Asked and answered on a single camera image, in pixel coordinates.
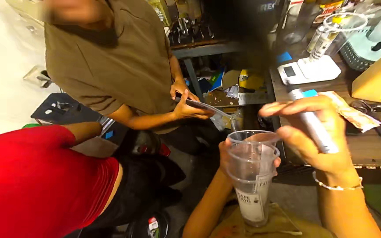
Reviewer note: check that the person's left hand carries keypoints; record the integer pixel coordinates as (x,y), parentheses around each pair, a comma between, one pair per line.
(224,167)

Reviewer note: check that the person's right hand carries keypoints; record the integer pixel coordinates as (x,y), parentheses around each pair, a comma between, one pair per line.
(331,138)

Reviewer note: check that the person's right fingers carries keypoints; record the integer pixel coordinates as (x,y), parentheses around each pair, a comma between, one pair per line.
(304,105)

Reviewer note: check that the person's right thumb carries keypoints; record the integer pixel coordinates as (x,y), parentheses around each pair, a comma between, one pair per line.
(294,137)

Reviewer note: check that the person's left fingers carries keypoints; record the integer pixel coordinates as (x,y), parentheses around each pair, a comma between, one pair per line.
(277,162)

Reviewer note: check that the white marker pen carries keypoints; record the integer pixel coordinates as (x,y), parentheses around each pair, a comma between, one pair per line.
(314,129)

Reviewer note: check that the clear plastic cups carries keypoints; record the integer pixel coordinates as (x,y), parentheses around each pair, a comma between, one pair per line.
(251,172)

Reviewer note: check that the person's right forearm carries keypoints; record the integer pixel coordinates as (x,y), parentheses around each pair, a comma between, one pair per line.
(342,206)

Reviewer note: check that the person's left forearm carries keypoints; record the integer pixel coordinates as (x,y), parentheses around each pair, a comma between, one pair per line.
(210,201)

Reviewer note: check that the blue paper note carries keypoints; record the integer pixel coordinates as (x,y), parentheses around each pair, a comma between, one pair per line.
(284,57)
(309,93)

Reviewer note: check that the white digital kitchen scale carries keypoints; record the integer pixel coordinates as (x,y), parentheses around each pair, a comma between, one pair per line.
(322,71)

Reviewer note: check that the crumpled pink white packet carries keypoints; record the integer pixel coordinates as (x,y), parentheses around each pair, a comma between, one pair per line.
(356,114)

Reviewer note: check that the person's body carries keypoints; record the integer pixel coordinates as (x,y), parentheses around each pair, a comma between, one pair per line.
(283,221)

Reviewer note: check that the small bottle, white label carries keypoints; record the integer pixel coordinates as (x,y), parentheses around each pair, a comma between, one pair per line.
(313,41)

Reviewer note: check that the small bottle, yellow cap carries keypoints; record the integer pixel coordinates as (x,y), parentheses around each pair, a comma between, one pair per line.
(324,43)

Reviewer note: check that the dark brown wooden table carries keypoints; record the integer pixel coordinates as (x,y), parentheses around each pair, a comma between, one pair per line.
(362,150)

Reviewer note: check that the black scissors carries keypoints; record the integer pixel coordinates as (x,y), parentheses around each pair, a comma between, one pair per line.
(374,107)

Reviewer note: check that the orange yellow box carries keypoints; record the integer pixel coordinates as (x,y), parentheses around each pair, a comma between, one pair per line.
(380,77)

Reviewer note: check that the light teal plastic basket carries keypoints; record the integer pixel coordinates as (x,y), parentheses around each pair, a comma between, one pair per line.
(362,48)

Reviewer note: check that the large clear plastic cup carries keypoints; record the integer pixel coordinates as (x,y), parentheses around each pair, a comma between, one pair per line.
(349,34)

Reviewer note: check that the flat dark grey pouch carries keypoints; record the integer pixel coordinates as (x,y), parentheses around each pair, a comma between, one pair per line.
(203,106)

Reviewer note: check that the red orange snack packet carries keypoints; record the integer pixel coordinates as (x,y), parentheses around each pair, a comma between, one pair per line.
(331,9)

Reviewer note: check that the metal shelf rack with clutter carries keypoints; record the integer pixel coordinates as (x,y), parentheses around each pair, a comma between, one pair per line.
(210,49)

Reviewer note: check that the pile of metal cutlery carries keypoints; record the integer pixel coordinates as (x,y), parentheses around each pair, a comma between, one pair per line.
(187,28)

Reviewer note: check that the black round container, red label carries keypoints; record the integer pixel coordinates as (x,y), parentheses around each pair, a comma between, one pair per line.
(150,228)

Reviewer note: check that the dark grey storage case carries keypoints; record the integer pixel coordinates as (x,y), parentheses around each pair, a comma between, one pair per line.
(64,109)

